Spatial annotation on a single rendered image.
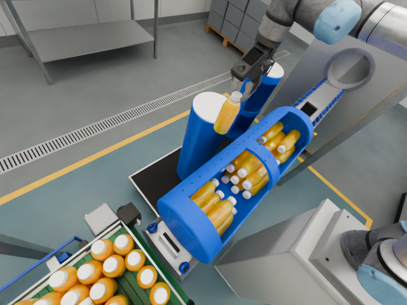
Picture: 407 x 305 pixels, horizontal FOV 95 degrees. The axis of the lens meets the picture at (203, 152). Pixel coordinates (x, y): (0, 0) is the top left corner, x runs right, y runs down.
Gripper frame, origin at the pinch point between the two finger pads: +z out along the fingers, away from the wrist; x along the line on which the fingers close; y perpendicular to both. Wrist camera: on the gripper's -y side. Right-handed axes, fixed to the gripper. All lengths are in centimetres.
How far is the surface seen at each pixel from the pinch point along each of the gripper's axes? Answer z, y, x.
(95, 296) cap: 34, -66, -17
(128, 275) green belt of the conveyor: 53, -58, -18
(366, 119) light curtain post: 25, 106, -49
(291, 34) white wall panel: 121, 486, 156
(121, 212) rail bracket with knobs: 42, -47, 2
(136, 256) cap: 33, -52, -16
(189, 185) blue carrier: 21.9, -26.6, -10.7
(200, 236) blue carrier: 19.7, -35.8, -25.7
